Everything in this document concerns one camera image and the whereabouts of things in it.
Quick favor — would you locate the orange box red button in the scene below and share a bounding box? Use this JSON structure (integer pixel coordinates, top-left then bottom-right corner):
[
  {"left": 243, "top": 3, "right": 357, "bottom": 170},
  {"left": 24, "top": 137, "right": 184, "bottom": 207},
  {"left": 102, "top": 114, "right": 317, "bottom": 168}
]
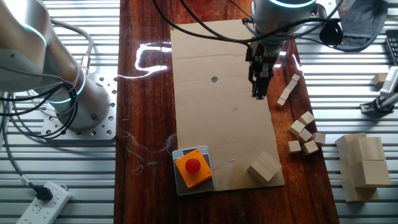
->
[{"left": 172, "top": 145, "right": 216, "bottom": 197}]

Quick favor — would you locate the gray cable with metal connector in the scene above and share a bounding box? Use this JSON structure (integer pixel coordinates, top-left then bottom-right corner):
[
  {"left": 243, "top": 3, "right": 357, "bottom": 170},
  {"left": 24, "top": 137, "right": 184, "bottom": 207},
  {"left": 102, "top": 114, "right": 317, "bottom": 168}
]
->
[{"left": 49, "top": 18, "right": 95, "bottom": 77}]

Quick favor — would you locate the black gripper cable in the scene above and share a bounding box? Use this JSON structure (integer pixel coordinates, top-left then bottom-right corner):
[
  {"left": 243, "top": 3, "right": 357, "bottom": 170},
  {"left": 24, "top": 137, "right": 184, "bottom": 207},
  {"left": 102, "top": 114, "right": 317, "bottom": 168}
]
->
[{"left": 151, "top": 0, "right": 343, "bottom": 47}]

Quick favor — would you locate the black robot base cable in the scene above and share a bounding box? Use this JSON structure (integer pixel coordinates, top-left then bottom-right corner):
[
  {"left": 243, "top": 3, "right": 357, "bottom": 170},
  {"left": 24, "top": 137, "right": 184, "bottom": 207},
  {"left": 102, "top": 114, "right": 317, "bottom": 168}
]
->
[{"left": 0, "top": 79, "right": 80, "bottom": 141}]

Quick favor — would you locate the black power plug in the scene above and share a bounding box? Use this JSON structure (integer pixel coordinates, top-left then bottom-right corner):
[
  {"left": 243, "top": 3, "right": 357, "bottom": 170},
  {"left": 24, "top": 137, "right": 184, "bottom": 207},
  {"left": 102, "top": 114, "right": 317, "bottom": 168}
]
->
[{"left": 33, "top": 185, "right": 54, "bottom": 202}]

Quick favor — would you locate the silver camera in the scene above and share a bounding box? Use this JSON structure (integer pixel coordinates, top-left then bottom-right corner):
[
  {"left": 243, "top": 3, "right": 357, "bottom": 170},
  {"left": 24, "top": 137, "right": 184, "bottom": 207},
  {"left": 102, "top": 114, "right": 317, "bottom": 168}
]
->
[{"left": 379, "top": 65, "right": 398, "bottom": 99}]

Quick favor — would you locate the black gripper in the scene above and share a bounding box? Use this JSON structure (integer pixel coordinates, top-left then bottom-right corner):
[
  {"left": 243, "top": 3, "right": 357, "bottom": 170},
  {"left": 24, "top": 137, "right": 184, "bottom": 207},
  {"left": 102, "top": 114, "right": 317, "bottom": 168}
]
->
[{"left": 244, "top": 40, "right": 278, "bottom": 100}]

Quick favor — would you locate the red-brown wooden board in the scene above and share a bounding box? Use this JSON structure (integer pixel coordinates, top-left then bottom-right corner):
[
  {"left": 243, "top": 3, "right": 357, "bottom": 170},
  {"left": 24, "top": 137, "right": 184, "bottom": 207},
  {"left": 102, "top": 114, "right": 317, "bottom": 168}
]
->
[{"left": 113, "top": 0, "right": 340, "bottom": 224}]

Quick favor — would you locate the gray power cord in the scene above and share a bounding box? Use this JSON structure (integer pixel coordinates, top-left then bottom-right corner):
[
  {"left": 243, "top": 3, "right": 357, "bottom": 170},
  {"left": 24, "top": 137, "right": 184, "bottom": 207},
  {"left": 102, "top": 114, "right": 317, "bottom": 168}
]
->
[{"left": 0, "top": 118, "right": 37, "bottom": 189}]

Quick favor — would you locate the large wooden block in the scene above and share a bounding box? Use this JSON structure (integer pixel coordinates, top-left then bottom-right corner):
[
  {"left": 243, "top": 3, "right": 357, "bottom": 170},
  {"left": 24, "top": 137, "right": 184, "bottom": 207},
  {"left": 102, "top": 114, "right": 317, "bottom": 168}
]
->
[
  {"left": 350, "top": 159, "right": 392, "bottom": 189},
  {"left": 335, "top": 133, "right": 367, "bottom": 158},
  {"left": 354, "top": 136, "right": 387, "bottom": 162},
  {"left": 341, "top": 179, "right": 381, "bottom": 203},
  {"left": 247, "top": 151, "right": 283, "bottom": 184}
]

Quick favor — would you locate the white power strip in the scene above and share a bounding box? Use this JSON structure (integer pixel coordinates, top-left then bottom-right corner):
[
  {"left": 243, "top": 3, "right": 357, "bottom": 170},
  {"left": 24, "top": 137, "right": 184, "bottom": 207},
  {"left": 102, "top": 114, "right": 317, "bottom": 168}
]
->
[{"left": 16, "top": 181, "right": 72, "bottom": 224}]

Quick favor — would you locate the gray cloth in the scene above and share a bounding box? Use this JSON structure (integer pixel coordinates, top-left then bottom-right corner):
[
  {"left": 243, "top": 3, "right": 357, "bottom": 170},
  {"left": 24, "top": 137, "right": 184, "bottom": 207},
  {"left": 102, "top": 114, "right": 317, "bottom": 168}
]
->
[{"left": 329, "top": 0, "right": 389, "bottom": 53}]

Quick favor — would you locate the orange emergency stop button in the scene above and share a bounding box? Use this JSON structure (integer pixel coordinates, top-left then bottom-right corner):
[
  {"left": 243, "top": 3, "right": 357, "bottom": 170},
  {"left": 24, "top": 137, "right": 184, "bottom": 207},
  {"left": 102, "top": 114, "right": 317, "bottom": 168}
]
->
[{"left": 174, "top": 148, "right": 214, "bottom": 190}]

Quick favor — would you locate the aluminium robot mounting plate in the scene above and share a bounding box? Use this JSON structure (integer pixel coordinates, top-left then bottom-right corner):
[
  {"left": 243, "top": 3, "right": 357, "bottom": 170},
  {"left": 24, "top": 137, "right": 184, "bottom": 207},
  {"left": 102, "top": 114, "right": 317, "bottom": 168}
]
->
[{"left": 41, "top": 73, "right": 118, "bottom": 141}]

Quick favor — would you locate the brown cardboard sheet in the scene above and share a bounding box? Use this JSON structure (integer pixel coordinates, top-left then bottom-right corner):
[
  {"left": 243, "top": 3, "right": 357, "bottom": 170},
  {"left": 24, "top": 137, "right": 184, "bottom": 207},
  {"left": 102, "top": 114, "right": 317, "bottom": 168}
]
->
[{"left": 170, "top": 19, "right": 286, "bottom": 192}]

